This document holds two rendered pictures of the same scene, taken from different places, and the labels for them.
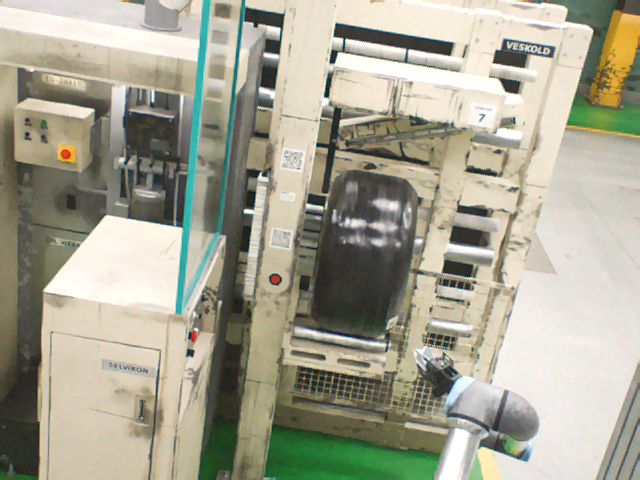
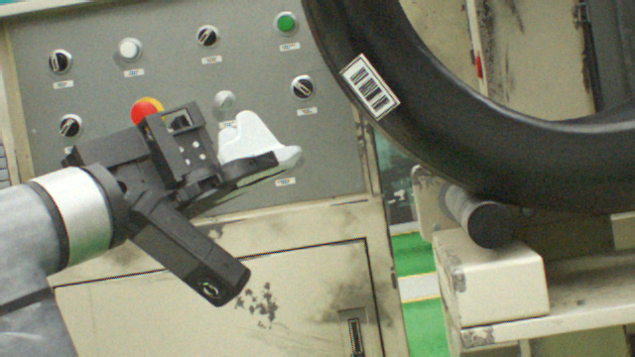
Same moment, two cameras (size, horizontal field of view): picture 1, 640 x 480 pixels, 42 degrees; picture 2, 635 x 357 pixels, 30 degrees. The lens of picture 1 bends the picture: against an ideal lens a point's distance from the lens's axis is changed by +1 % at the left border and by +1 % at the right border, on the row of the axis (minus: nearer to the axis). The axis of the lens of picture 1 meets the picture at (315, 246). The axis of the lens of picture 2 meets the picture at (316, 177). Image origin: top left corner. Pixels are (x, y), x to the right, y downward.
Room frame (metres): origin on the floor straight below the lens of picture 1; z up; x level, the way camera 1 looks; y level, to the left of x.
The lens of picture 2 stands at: (2.45, -1.46, 1.03)
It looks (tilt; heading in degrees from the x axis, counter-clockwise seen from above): 3 degrees down; 92
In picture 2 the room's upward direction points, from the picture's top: 9 degrees counter-clockwise
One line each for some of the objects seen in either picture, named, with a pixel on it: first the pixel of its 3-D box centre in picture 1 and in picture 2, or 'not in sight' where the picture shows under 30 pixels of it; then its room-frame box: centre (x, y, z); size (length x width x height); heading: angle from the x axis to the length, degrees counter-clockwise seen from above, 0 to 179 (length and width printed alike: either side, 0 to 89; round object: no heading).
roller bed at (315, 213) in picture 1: (298, 232); not in sight; (3.09, 0.08, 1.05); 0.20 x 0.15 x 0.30; 89
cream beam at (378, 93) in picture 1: (415, 93); not in sight; (3.00, -0.27, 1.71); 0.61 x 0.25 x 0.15; 89
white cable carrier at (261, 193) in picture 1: (257, 238); not in sight; (2.66, 0.20, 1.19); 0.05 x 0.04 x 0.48; 179
